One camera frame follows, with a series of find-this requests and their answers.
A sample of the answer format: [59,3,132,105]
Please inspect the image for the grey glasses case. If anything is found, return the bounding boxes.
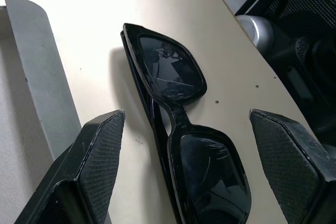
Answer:
[0,0,82,161]

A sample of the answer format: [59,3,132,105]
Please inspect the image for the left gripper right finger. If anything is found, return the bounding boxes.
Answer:
[249,108,336,224]

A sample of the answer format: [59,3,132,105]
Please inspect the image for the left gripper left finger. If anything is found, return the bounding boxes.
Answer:
[15,109,126,224]

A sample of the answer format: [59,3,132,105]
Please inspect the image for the black sunglasses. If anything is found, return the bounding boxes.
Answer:
[120,22,253,224]

